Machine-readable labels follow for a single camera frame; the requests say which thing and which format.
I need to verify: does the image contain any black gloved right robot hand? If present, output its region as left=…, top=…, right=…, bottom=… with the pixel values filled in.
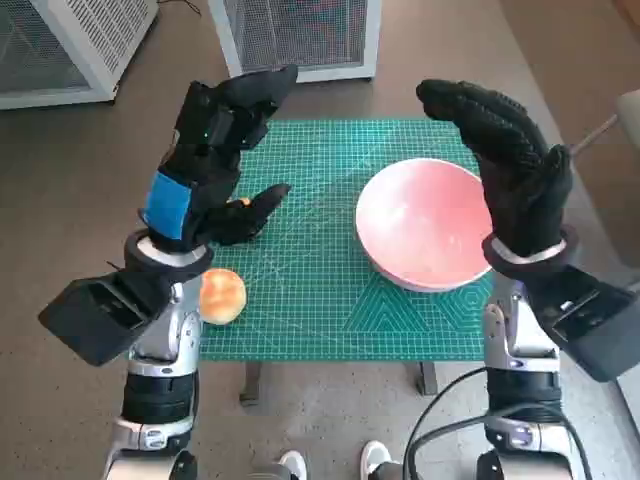
left=415, top=78, right=574, bottom=259

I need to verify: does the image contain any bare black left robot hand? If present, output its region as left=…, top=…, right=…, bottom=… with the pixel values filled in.
left=138, top=63, right=300, bottom=254

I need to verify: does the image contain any pink bowl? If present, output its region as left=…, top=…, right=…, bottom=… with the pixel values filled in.
left=355, top=157, right=496, bottom=294

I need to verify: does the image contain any round toy bread bun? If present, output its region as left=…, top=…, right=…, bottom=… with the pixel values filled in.
left=198, top=268, right=248, bottom=326

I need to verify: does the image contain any green cutting mat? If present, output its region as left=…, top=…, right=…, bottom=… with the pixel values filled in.
left=197, top=118, right=501, bottom=362

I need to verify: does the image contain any white cabinet with mesh door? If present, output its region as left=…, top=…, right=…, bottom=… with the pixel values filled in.
left=207, top=0, right=377, bottom=84

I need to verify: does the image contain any white cabinet with perforated side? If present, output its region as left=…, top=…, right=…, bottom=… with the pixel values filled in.
left=0, top=0, right=160, bottom=110

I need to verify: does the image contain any dark metal table leg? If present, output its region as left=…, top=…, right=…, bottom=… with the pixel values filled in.
left=416, top=360, right=439, bottom=396
left=238, top=360, right=264, bottom=407

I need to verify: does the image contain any white foot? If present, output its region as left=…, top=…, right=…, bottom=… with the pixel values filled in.
left=277, top=449, right=308, bottom=480
left=360, top=439, right=393, bottom=480

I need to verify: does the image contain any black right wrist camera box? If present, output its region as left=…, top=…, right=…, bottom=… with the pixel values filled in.
left=524, top=264, right=640, bottom=384

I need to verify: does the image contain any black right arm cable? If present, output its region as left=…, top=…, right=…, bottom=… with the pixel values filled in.
left=403, top=367, right=596, bottom=480

